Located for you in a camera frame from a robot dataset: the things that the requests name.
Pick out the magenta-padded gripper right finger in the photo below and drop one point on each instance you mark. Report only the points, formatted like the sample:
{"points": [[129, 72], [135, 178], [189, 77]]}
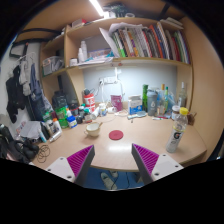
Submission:
{"points": [[165, 165]]}

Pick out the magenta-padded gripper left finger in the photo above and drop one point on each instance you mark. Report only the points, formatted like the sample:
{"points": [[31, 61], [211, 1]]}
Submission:
{"points": [[60, 166]]}

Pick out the clear yellow-capped drink bottle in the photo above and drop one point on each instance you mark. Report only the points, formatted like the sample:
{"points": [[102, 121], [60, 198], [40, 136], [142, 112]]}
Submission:
{"points": [[176, 133]]}

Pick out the white bottle with blue cap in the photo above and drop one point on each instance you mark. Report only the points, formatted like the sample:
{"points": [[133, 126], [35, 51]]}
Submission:
{"points": [[71, 122]]}

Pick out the cream mug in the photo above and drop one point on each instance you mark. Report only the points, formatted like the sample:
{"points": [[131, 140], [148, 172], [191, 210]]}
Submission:
{"points": [[93, 129]]}

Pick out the grey shoe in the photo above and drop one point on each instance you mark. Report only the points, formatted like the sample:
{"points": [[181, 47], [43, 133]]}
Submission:
{"points": [[108, 180]]}

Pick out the black bag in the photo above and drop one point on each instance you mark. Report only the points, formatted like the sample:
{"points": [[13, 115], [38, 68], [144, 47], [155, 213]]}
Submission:
{"points": [[13, 146]]}

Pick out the green packet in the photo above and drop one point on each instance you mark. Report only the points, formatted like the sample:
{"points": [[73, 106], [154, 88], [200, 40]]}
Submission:
{"points": [[61, 115]]}

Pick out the brown mug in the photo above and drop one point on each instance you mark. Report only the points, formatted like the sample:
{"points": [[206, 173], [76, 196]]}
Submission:
{"points": [[191, 119]]}

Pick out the white-lidded jar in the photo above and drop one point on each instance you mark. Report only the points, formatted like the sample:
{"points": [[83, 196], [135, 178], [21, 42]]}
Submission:
{"points": [[175, 112]]}

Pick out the light blue hairbrush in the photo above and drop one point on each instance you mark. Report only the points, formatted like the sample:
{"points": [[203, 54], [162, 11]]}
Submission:
{"points": [[140, 115]]}

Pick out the flat round red coaster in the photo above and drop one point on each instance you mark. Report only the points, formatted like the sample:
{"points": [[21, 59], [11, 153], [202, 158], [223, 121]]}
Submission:
{"points": [[116, 135]]}

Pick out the brown bottle with green cap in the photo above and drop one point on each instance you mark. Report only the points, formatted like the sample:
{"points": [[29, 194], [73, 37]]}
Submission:
{"points": [[87, 116]]}

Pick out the grey shaker bottle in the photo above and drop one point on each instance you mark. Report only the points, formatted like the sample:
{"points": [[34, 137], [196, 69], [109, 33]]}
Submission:
{"points": [[152, 105]]}

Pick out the clear glass bottle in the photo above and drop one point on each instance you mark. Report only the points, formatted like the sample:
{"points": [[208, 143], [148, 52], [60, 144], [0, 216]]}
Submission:
{"points": [[182, 98]]}

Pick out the tall green bottle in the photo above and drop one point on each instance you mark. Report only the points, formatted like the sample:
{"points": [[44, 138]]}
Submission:
{"points": [[145, 98]]}

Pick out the red and white canister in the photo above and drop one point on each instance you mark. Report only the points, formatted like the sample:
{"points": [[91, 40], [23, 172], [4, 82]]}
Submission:
{"points": [[89, 100]]}

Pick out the magenta pouch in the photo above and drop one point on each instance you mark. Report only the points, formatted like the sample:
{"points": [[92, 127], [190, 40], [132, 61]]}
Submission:
{"points": [[116, 102]]}

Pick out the hanging dark clothes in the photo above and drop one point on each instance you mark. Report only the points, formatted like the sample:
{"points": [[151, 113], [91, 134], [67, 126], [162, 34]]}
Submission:
{"points": [[15, 93]]}

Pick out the white power strip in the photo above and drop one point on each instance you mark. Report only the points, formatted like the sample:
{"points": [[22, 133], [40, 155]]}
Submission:
{"points": [[107, 80]]}

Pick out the ceiling light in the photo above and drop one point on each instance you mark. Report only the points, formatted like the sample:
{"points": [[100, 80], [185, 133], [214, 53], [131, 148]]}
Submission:
{"points": [[96, 7]]}

